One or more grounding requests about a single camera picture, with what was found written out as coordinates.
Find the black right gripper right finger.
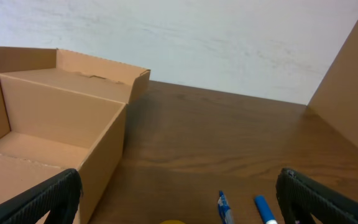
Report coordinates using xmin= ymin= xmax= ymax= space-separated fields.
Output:
xmin=276 ymin=168 xmax=358 ymax=224

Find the blue whiteboard marker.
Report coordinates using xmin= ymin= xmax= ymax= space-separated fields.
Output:
xmin=254 ymin=195 xmax=278 ymax=224

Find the blue ballpoint pen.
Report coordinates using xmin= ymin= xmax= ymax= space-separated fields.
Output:
xmin=218 ymin=190 xmax=234 ymax=224

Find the brown cardboard side panel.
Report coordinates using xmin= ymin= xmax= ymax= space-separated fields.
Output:
xmin=308 ymin=20 xmax=358 ymax=147

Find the open cardboard box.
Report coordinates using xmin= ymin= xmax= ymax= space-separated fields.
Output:
xmin=0 ymin=47 xmax=150 ymax=223

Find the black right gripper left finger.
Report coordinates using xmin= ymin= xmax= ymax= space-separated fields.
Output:
xmin=0 ymin=169 xmax=83 ymax=224

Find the yellow clear tape roll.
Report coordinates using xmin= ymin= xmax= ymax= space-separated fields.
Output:
xmin=159 ymin=220 xmax=186 ymax=224

